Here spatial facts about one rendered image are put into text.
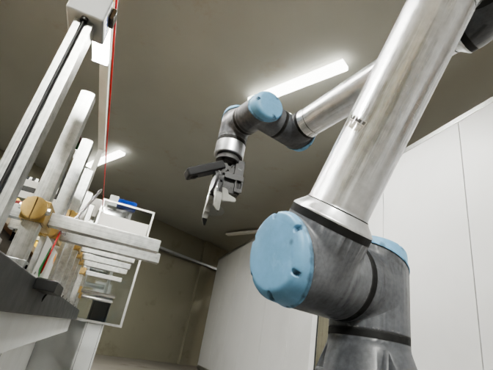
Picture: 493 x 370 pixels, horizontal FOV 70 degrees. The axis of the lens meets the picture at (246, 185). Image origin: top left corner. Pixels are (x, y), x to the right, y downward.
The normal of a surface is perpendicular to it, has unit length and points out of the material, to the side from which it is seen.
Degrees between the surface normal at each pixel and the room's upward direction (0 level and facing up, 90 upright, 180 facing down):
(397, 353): 70
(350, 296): 125
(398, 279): 86
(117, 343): 90
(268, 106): 90
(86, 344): 90
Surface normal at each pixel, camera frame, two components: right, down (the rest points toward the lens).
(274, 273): -0.82, -0.29
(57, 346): 0.37, -0.33
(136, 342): 0.76, -0.15
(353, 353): -0.45, -0.71
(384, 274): 0.62, -0.39
